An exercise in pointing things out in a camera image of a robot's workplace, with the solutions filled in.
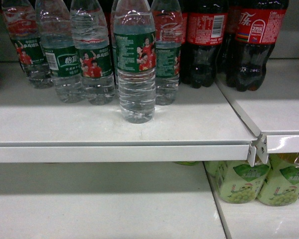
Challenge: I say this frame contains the water bottle behind front one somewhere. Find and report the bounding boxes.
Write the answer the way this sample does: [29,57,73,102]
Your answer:
[151,0,182,106]

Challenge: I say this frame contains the water bottle red players label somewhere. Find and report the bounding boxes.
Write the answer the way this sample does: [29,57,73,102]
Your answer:
[70,0,115,106]

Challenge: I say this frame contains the cola bottle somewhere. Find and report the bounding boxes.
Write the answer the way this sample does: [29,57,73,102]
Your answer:
[185,0,229,89]
[226,0,289,92]

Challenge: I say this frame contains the water bottle far left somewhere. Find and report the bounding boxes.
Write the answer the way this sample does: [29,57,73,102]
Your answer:
[1,0,53,89]

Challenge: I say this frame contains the cola bottle left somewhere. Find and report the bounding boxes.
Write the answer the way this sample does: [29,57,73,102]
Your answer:
[185,0,229,89]

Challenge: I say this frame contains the clear water bottle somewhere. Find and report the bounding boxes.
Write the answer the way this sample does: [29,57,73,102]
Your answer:
[114,0,155,123]

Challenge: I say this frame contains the green grape drink right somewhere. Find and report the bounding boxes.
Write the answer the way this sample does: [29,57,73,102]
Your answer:
[257,153,299,206]

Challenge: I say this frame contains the water bottle barcode label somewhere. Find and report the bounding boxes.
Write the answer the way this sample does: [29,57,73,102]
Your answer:
[35,0,85,103]

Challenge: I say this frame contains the green grape drink left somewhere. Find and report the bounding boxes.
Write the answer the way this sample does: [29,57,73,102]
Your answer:
[204,160,271,204]

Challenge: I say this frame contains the cola bottle right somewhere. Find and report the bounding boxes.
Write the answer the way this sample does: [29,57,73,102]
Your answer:
[226,0,289,92]

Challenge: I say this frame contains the green grape drink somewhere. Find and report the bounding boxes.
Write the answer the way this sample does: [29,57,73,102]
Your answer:
[257,153,299,206]
[204,160,271,204]

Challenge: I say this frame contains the white right adjoining shelf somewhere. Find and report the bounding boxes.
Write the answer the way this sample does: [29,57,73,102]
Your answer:
[216,59,299,163]

